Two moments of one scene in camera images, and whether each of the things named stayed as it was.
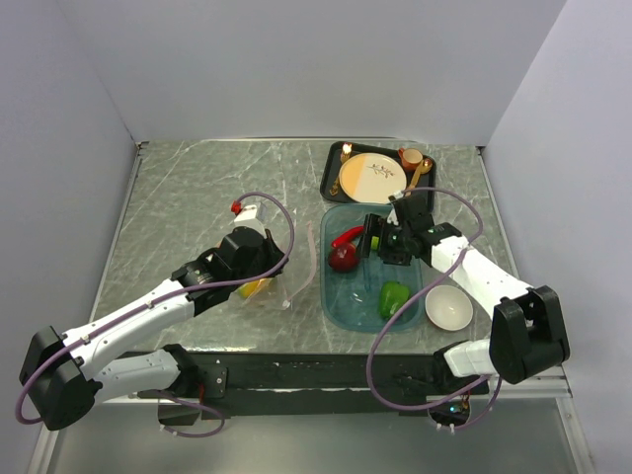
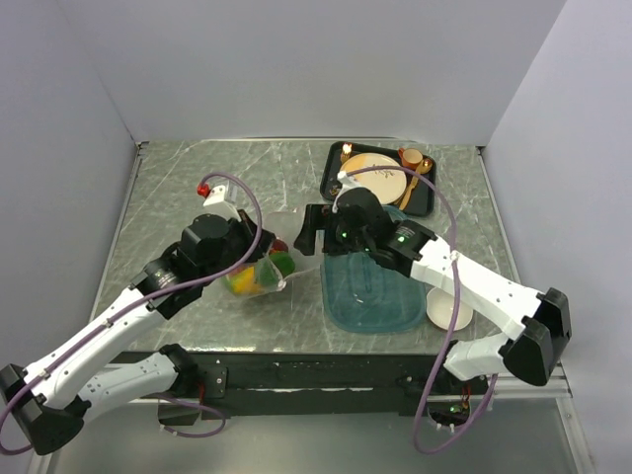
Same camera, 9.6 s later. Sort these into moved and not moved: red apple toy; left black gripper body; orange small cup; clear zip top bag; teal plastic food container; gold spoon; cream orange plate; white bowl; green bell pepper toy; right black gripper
Moved: left black gripper body; clear zip top bag; right black gripper; green bell pepper toy; red apple toy
Not moved: gold spoon; cream orange plate; orange small cup; white bowl; teal plastic food container
